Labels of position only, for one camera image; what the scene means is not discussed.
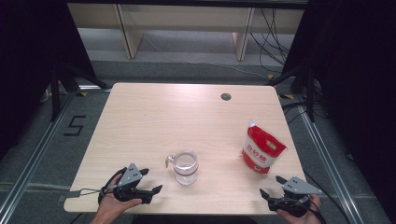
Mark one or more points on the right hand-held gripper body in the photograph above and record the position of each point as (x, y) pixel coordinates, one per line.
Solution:
(297, 186)

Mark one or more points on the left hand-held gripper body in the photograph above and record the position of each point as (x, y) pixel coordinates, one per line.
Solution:
(130, 175)

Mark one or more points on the red and white pouch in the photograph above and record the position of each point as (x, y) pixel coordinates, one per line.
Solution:
(263, 149)

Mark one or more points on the clear glass jar with lid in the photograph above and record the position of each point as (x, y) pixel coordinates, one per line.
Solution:
(186, 169)

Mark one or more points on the person's right hand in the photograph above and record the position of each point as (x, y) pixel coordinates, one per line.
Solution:
(303, 220)

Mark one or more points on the person's left hand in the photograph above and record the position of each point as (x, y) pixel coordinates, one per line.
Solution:
(110, 205)

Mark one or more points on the grey tape strip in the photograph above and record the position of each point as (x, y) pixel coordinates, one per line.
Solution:
(73, 194)

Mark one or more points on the black metal stand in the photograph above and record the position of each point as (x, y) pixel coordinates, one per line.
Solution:
(309, 93)
(56, 93)

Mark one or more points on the grey table grommet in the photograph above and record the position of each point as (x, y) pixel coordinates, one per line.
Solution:
(226, 96)

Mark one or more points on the black curtain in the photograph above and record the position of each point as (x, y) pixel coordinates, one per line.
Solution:
(358, 77)
(28, 62)

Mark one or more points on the light wooden shelf unit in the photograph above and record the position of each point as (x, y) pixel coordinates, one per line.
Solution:
(186, 17)

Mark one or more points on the aluminium floor rail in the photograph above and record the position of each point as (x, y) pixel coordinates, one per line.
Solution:
(330, 161)
(37, 149)

